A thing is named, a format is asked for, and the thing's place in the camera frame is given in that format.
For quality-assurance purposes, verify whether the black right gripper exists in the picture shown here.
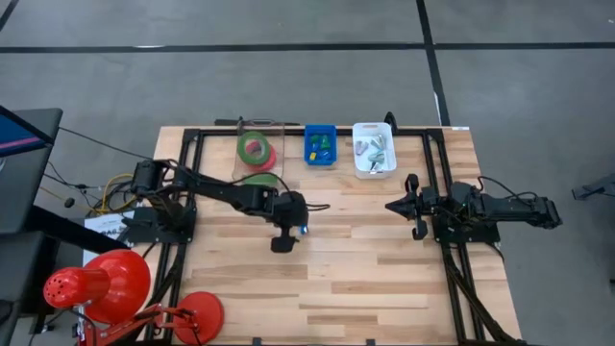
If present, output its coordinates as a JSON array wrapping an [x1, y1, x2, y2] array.
[[384, 172, 452, 241]]

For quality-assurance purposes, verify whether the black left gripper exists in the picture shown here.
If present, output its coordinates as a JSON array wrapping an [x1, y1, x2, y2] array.
[[261, 187, 311, 255]]

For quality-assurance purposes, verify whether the green tape roll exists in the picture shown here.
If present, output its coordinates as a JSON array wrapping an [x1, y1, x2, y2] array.
[[236, 131, 270, 167], [243, 173, 280, 187]]

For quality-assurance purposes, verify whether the pink tape roll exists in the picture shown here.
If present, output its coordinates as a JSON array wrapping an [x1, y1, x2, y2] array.
[[245, 140, 279, 174]]

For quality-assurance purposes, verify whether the white plastic bin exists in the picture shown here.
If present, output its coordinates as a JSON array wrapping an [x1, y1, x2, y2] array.
[[352, 121, 399, 180]]

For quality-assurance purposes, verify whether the clear plastic container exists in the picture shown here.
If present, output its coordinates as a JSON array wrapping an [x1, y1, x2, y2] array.
[[232, 118, 286, 192]]

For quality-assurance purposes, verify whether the blue plastic basket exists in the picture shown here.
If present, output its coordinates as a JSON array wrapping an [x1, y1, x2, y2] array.
[[303, 124, 338, 167]]

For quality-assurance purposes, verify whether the white printed paper sheet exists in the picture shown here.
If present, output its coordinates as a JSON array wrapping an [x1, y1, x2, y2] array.
[[82, 210, 136, 268]]

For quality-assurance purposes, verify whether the red desk lamp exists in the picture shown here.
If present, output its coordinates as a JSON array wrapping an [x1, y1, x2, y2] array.
[[41, 248, 226, 346]]

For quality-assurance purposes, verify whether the grey chair base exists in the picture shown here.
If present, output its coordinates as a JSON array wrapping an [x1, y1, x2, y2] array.
[[571, 173, 615, 201]]

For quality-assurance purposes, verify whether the monitor with blue screen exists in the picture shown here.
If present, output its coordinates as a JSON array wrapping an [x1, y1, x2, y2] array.
[[0, 106, 55, 159]]

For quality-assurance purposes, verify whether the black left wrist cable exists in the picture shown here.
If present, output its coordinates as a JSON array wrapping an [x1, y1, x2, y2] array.
[[230, 171, 332, 212]]

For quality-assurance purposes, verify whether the black aluminium rig frame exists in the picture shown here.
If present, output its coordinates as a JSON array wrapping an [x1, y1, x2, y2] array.
[[143, 125, 529, 346]]

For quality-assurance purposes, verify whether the yellow cable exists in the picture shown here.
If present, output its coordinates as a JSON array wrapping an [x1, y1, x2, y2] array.
[[93, 172, 135, 215]]

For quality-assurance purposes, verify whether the black floor cable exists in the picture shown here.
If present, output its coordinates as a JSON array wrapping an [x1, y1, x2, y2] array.
[[56, 125, 154, 162]]

